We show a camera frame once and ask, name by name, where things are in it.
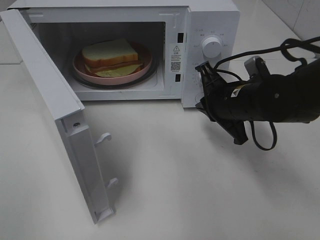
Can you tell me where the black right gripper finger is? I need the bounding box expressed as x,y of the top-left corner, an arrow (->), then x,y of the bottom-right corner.
195,61 -> 218,83
216,119 -> 248,145

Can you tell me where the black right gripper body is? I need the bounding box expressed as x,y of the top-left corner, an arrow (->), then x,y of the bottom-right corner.
195,72 -> 240,125

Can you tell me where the white timer knob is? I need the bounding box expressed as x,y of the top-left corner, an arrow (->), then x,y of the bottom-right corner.
197,72 -> 202,81

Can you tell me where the round white door button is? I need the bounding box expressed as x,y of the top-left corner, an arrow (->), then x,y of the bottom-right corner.
195,92 -> 204,103

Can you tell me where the toy sandwich with lettuce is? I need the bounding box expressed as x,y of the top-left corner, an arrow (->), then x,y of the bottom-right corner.
81,38 -> 144,78

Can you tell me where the pink round plate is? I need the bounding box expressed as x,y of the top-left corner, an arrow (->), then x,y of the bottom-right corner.
73,42 -> 158,89

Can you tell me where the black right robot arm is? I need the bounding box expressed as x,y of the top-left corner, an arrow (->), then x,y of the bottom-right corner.
195,56 -> 320,147

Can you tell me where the upper white power knob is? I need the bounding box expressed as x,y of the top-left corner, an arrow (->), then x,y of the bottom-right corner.
202,36 -> 222,59

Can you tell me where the white microwave oven body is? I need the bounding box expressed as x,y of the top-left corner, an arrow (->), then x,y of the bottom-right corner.
6,0 -> 240,108

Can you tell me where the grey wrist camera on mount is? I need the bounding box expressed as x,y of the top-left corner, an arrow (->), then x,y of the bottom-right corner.
244,55 -> 271,82

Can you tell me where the black camera cable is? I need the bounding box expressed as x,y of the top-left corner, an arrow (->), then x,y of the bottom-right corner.
212,36 -> 320,151

